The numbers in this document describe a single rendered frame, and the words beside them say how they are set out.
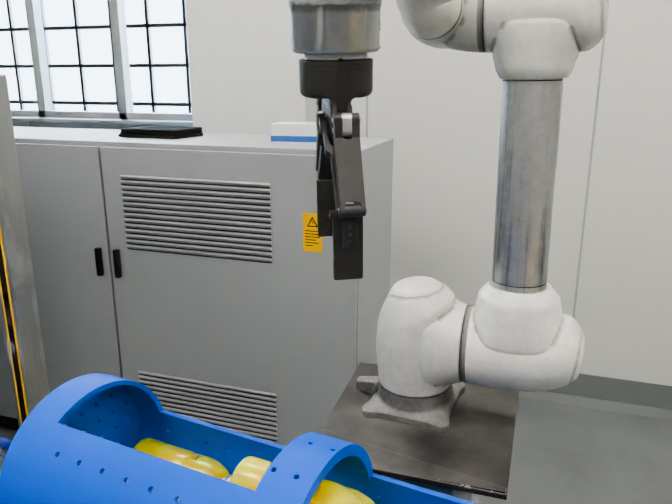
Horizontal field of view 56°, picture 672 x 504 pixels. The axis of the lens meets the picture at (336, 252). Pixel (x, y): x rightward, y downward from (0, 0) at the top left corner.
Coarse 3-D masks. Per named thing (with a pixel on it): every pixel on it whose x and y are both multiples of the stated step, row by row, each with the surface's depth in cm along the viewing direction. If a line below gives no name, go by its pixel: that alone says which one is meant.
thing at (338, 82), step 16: (304, 64) 61; (320, 64) 60; (336, 64) 60; (352, 64) 60; (368, 64) 62; (304, 80) 62; (320, 80) 61; (336, 80) 60; (352, 80) 61; (368, 80) 62; (304, 96) 63; (320, 96) 61; (336, 96) 61; (352, 96) 61; (336, 112) 61; (352, 112) 62
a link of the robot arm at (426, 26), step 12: (396, 0) 91; (408, 0) 86; (420, 0) 83; (432, 0) 81; (444, 0) 80; (456, 0) 99; (408, 12) 91; (420, 12) 89; (432, 12) 93; (444, 12) 96; (456, 12) 100; (408, 24) 99; (420, 24) 96; (432, 24) 97; (444, 24) 99; (420, 36) 103; (432, 36) 102
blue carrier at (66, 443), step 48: (96, 384) 97; (48, 432) 90; (96, 432) 104; (144, 432) 114; (192, 432) 108; (0, 480) 89; (48, 480) 86; (96, 480) 83; (144, 480) 80; (192, 480) 78; (288, 480) 76; (336, 480) 96; (384, 480) 91
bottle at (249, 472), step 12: (252, 456) 86; (240, 468) 83; (252, 468) 83; (264, 468) 83; (240, 480) 82; (252, 480) 82; (324, 480) 81; (324, 492) 78; (336, 492) 78; (348, 492) 79
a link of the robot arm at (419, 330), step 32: (416, 288) 122; (448, 288) 125; (384, 320) 124; (416, 320) 119; (448, 320) 120; (384, 352) 125; (416, 352) 121; (448, 352) 119; (384, 384) 128; (416, 384) 124; (448, 384) 128
